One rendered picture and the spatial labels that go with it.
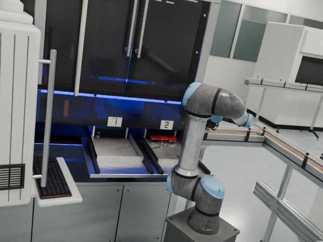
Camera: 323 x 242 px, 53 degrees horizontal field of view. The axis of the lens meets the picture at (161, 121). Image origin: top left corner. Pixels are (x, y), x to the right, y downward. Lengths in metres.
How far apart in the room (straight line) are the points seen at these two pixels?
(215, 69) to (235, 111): 6.09
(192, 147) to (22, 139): 0.70
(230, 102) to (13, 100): 0.84
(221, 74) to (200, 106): 6.19
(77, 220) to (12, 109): 1.13
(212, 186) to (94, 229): 1.13
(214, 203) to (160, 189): 0.87
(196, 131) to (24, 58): 0.74
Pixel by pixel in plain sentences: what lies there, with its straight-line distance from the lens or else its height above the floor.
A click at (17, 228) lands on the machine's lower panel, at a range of 2.31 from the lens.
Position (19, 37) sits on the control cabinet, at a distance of 1.31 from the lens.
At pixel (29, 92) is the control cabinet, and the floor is 1.31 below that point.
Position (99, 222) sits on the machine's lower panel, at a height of 0.29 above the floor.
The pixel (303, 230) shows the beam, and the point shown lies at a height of 0.50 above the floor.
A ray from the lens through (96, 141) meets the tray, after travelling 2.04.
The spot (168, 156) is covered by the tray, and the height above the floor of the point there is 0.88.
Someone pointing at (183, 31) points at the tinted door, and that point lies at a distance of 2.00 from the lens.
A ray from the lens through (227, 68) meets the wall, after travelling 7.58.
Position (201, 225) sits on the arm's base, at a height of 0.83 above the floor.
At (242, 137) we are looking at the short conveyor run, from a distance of 2.54.
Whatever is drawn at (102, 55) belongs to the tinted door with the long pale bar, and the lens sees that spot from 1.89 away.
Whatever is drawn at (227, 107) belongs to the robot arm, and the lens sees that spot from 1.34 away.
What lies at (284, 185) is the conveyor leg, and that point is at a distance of 2.60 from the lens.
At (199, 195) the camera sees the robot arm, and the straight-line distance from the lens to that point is 1.49.
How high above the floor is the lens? 1.67
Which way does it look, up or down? 18 degrees down
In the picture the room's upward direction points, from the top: 11 degrees clockwise
